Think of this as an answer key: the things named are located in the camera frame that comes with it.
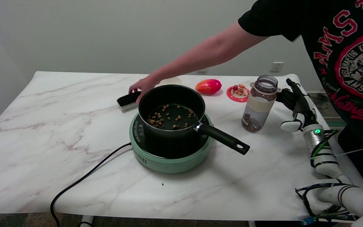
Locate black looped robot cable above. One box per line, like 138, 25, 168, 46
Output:
295, 183, 358, 222

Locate person in black t-shirt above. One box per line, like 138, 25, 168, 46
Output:
238, 0, 363, 194

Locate small toy figurine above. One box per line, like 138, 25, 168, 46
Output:
232, 84, 246, 96

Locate white zip tie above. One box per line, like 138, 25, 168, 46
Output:
334, 147, 363, 157

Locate red round coaster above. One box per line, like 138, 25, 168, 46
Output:
226, 84, 251, 102

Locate person's right hand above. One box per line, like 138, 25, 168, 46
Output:
129, 76, 161, 104

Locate green robot cable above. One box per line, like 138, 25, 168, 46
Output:
311, 129, 339, 159

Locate brown food pieces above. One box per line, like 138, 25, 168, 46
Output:
147, 104, 196, 130

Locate black eraser block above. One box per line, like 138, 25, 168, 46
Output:
117, 91, 142, 111

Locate person's right forearm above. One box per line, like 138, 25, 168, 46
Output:
152, 22, 270, 84

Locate white round plate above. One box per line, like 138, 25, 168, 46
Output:
159, 77, 182, 86

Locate green induction cooker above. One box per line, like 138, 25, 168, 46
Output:
129, 112, 213, 173

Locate red orange mango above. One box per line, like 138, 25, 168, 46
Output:
195, 79, 222, 94

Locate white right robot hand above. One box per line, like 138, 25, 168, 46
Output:
275, 78, 318, 132

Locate clear bottle with beige sleeve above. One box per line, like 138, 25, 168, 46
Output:
241, 75, 282, 133

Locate black saucepan with handle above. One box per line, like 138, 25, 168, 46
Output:
138, 84, 250, 155

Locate black power cable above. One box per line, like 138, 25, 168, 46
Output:
50, 143, 132, 227

